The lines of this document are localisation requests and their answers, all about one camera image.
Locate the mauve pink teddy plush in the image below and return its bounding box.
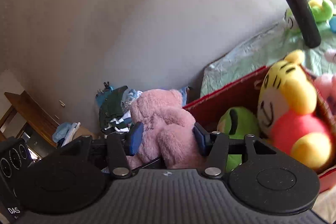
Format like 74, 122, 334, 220
127, 89, 205, 169

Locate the green brown round plush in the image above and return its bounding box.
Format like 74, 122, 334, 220
216, 107, 261, 172

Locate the yellow tiger plush red shirt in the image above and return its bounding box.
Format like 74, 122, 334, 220
257, 50, 335, 172

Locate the white rabbit plush blue bow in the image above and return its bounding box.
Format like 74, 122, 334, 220
314, 73, 336, 114

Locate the white fluffy plush dog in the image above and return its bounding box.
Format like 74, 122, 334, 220
324, 49, 336, 64

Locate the pile of folded clothes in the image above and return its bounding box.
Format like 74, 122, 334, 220
95, 82, 142, 135

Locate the wooden furniture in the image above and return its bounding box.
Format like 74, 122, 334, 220
1, 91, 59, 147

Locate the red cardboard box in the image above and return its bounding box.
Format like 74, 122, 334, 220
183, 66, 335, 193

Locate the green cartoon bed sheet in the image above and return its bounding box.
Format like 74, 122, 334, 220
201, 22, 335, 97

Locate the black thermos bottle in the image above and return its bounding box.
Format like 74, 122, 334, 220
286, 0, 321, 48

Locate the blue glasses case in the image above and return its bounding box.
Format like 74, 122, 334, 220
329, 16, 336, 34

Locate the green frog plush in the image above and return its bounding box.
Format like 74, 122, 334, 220
284, 0, 335, 33

